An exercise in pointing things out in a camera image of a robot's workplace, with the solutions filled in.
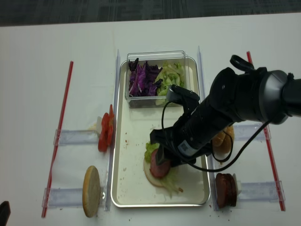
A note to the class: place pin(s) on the right red tape strip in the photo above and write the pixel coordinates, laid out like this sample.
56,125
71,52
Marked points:
272,166

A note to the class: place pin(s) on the clear plastic salad container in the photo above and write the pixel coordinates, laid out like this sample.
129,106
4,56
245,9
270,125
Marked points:
158,58

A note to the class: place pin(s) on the front sesame bun top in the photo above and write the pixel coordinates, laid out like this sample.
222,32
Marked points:
218,139

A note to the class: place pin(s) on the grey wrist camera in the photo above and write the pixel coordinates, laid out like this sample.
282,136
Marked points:
177,94

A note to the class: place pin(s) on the green lettuce leaf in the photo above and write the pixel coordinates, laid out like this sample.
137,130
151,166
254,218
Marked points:
147,156

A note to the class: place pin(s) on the right lower acrylic crossbar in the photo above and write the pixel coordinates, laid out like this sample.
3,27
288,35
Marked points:
271,191

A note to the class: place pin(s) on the long acrylic divider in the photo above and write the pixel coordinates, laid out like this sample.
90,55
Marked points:
210,159
112,146

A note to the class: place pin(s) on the right long acrylic divider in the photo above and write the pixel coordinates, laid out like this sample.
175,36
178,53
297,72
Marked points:
210,159

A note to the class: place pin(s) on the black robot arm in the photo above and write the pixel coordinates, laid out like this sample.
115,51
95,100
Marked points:
257,95

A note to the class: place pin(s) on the left red tape strip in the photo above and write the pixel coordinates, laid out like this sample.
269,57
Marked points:
48,187

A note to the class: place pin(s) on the middle tomato slice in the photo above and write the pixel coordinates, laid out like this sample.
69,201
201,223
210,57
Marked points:
107,127

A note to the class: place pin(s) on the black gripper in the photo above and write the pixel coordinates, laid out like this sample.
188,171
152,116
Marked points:
185,141

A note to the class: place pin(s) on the purple cabbage leaves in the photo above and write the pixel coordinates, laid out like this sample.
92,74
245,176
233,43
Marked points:
140,79

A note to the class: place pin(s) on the left upper acrylic crossbar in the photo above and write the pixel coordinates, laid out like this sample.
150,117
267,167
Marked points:
75,137

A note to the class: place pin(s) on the white patty holder block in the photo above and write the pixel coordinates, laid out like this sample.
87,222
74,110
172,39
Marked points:
236,185

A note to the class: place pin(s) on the left long acrylic divider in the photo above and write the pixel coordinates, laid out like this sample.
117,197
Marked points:
112,146

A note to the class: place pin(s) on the bottom bun on tray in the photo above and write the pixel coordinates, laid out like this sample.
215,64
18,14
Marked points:
168,181

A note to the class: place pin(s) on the front tomato slice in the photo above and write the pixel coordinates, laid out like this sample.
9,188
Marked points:
105,139

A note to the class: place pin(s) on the metal serving tray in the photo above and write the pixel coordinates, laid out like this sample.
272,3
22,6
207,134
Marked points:
130,188

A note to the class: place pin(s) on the black object bottom left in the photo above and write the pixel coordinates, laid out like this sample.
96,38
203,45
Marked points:
4,213

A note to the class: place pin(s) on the red tape strip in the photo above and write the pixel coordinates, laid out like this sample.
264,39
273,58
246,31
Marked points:
48,187
272,166

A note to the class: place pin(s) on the shredded green lettuce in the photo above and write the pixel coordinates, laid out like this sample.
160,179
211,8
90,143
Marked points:
164,77

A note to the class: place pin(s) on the bun half left side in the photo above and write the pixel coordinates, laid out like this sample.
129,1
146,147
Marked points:
91,192

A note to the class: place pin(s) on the sesame bun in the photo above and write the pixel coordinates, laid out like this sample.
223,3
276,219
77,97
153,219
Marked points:
225,148
218,139

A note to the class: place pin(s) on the rear sesame bun top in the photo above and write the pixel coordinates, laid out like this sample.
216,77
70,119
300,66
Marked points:
225,148

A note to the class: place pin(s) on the white tomato holder block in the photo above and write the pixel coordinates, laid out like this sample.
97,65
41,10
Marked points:
98,126

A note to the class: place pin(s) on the left lower acrylic crossbar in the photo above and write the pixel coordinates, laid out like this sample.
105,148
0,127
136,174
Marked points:
59,198

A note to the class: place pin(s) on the back tomato slice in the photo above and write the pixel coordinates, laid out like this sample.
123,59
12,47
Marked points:
111,110

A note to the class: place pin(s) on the tomato slice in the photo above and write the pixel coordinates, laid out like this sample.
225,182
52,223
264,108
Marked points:
107,127
105,139
111,110

